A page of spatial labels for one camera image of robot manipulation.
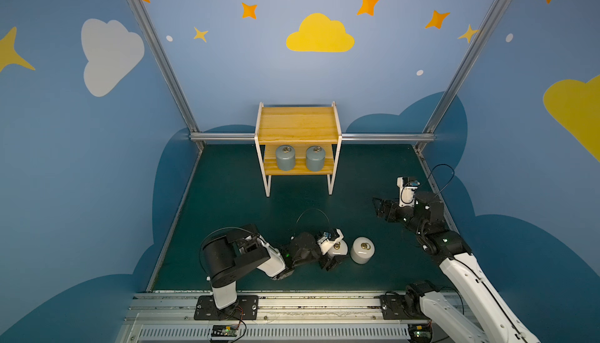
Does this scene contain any grey-blue tea canister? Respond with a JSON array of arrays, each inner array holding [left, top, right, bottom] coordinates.
[[306, 146, 327, 172], [276, 145, 296, 171]]

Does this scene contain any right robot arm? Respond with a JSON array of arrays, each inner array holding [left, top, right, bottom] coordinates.
[[372, 191, 539, 342]]

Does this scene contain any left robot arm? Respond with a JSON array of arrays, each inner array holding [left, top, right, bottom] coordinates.
[[198, 224, 348, 310]]

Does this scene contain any right controller board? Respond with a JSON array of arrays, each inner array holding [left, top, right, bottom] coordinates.
[[408, 324, 433, 343]]

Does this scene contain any controller board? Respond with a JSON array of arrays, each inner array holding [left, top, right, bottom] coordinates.
[[408, 324, 433, 343], [210, 325, 239, 340]]

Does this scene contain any left controller board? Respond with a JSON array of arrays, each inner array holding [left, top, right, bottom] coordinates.
[[210, 325, 239, 340]]

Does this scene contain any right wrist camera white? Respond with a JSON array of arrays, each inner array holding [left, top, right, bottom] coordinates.
[[397, 177, 420, 207]]

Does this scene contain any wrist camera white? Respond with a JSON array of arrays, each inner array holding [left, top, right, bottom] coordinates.
[[317, 229, 344, 256], [397, 177, 420, 207]]

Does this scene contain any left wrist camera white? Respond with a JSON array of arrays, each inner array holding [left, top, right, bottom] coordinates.
[[317, 229, 344, 256]]

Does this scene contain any right side floor rail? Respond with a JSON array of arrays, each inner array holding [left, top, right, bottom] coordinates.
[[414, 145, 486, 292]]

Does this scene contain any floor rail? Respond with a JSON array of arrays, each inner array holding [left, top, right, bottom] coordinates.
[[414, 145, 486, 292], [134, 142, 203, 292]]

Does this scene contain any horizontal aluminium rail back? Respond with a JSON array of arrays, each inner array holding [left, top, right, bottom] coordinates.
[[190, 132, 435, 144]]

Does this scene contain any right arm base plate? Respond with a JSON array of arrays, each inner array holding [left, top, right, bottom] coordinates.
[[379, 293, 427, 321]]

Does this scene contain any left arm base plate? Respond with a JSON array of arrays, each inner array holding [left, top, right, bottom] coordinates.
[[193, 295, 259, 321]]

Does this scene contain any white frame wooden shelf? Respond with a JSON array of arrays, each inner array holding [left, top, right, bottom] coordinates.
[[254, 102, 342, 197]]

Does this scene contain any left side floor rail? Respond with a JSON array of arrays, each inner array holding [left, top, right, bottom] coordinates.
[[134, 142, 203, 292]]

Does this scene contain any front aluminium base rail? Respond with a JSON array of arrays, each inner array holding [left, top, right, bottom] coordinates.
[[119, 290, 517, 343]]

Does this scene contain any right vertical aluminium post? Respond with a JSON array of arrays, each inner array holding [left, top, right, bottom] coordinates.
[[420, 0, 512, 142]]

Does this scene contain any vertical aluminium post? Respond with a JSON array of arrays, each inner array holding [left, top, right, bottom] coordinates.
[[127, 0, 200, 133], [420, 0, 512, 142]]

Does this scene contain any left vertical aluminium post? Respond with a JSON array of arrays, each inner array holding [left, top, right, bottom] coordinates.
[[127, 0, 200, 133]]

